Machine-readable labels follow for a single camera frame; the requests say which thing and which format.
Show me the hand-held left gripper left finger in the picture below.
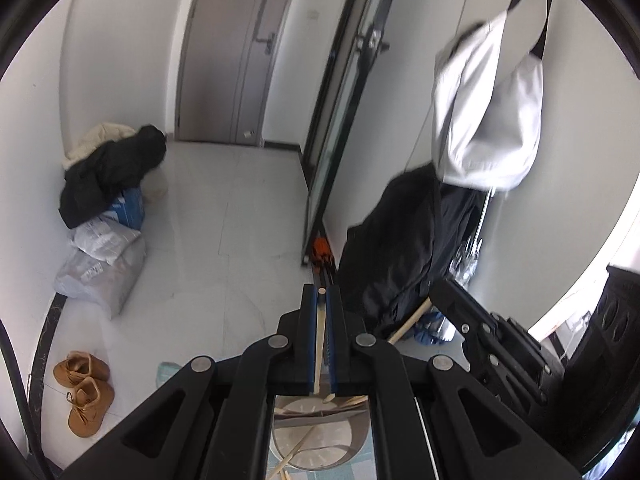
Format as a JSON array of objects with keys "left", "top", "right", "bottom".
[{"left": 60, "top": 284, "right": 321, "bottom": 480}]

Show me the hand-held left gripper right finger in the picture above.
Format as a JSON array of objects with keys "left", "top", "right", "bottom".
[{"left": 325, "top": 285, "right": 583, "bottom": 480}]

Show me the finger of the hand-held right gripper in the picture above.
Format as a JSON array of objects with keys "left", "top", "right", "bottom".
[{"left": 429, "top": 277, "right": 501, "bottom": 361}]

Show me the pale wooden chopstick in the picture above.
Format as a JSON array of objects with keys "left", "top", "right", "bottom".
[
  {"left": 314, "top": 286, "right": 329, "bottom": 395},
  {"left": 387, "top": 297, "right": 433, "bottom": 346}
]

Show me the bundle of wooden chopsticks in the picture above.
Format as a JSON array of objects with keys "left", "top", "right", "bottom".
[{"left": 267, "top": 394, "right": 368, "bottom": 480}]

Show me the orange and black tool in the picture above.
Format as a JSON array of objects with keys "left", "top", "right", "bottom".
[{"left": 310, "top": 239, "right": 334, "bottom": 267}]

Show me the black hanging coat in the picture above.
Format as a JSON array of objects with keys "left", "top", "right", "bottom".
[{"left": 340, "top": 162, "right": 493, "bottom": 341}]

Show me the white hanging bag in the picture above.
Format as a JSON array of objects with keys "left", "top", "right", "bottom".
[{"left": 431, "top": 0, "right": 557, "bottom": 192}]

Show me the grey plastic bag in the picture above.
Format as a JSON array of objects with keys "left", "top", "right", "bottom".
[{"left": 54, "top": 235, "right": 147, "bottom": 320}]

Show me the blue cardboard box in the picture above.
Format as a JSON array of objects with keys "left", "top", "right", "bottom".
[{"left": 107, "top": 187, "right": 147, "bottom": 228}]

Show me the black framed glass door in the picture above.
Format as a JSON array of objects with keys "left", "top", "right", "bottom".
[{"left": 300, "top": 0, "right": 407, "bottom": 268}]

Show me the white plastic bag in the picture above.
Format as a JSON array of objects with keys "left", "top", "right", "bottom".
[{"left": 69, "top": 210, "right": 142, "bottom": 263}]

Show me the brown boot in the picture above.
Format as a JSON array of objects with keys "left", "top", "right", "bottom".
[
  {"left": 66, "top": 377, "right": 115, "bottom": 438},
  {"left": 53, "top": 352, "right": 111, "bottom": 387}
]

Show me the black jacket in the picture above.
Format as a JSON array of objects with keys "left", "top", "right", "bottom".
[{"left": 59, "top": 126, "right": 168, "bottom": 229}]

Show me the black glass door latch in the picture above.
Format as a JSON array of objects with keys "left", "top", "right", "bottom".
[{"left": 352, "top": 30, "right": 391, "bottom": 53}]

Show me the grey door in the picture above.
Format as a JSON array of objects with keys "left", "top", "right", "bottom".
[{"left": 175, "top": 0, "right": 306, "bottom": 143}]

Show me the cream cloth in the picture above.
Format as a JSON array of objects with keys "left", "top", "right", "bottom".
[{"left": 61, "top": 122, "right": 168, "bottom": 198}]

